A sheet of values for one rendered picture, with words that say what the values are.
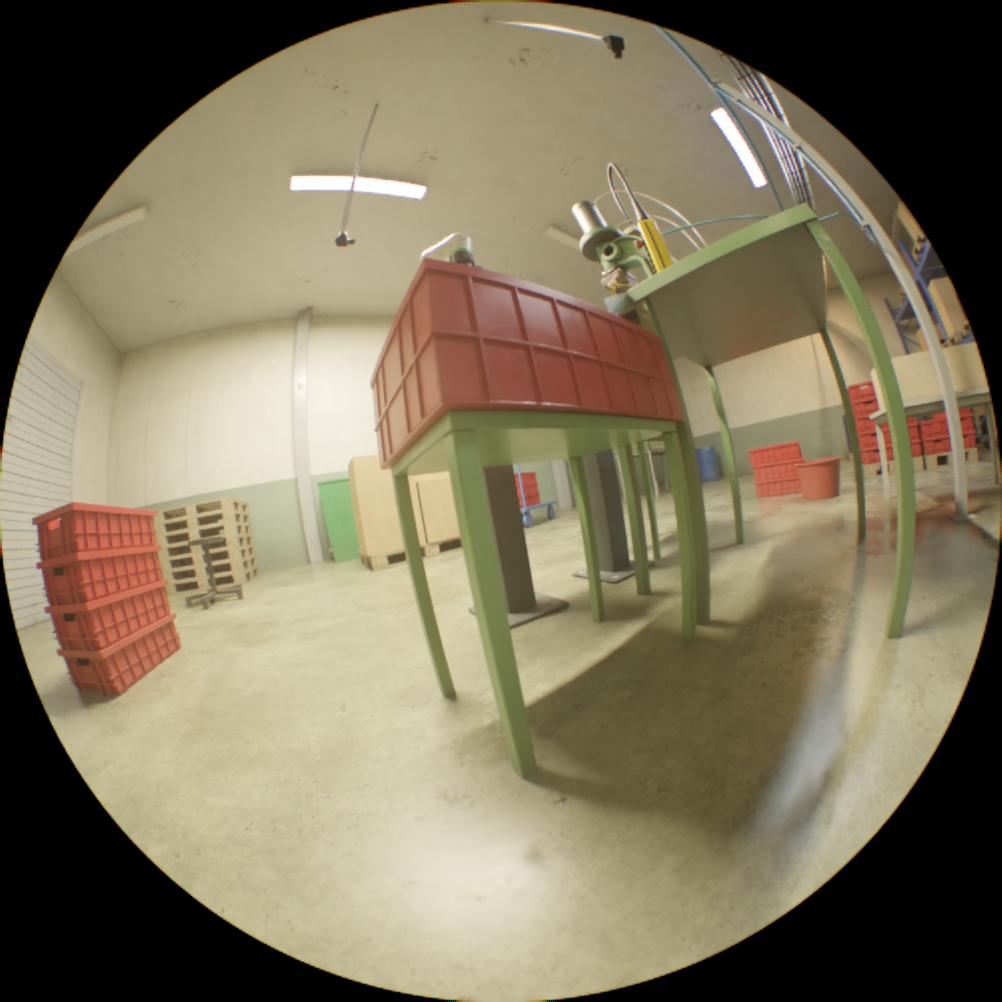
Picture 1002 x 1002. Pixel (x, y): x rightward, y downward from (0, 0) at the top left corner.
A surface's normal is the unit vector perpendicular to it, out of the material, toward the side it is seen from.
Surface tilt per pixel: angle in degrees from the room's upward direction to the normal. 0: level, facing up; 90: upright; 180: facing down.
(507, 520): 90
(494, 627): 90
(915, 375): 90
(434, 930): 0
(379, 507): 90
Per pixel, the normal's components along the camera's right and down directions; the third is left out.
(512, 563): 0.44, -0.07
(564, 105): 0.18, 0.98
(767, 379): -0.84, 0.14
